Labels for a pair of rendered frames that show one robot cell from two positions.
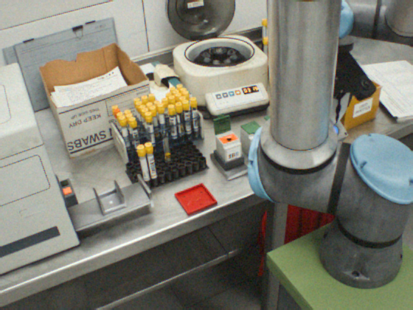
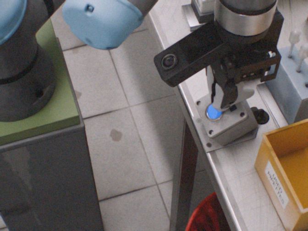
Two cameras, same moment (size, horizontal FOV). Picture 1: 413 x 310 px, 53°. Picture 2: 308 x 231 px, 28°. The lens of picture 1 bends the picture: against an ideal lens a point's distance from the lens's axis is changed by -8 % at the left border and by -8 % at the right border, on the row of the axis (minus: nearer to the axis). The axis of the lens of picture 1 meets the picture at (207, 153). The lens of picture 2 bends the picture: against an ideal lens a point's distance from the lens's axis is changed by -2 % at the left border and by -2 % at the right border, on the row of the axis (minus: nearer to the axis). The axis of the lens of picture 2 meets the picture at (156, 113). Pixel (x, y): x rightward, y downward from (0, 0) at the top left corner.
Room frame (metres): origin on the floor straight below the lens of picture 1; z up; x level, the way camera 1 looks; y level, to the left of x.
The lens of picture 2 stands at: (0.78, -0.81, 1.75)
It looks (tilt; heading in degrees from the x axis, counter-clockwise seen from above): 58 degrees down; 96
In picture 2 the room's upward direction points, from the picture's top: 1 degrees clockwise
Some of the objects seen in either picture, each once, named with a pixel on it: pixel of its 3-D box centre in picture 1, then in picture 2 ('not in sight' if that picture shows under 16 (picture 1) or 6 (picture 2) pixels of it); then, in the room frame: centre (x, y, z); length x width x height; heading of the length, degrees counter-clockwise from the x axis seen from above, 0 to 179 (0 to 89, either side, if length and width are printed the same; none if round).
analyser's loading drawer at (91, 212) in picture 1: (100, 204); not in sight; (0.64, 0.22, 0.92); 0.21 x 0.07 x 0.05; 115
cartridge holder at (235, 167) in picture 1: (228, 159); (209, 9); (0.79, -0.05, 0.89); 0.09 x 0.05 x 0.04; 23
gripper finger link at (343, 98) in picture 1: (334, 104); (235, 96); (0.84, -0.30, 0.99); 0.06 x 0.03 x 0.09; 25
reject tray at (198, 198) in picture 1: (195, 198); not in sight; (0.68, 0.03, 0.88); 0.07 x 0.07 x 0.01; 25
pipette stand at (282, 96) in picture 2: not in sight; (292, 88); (0.94, -0.23, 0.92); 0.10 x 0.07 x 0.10; 118
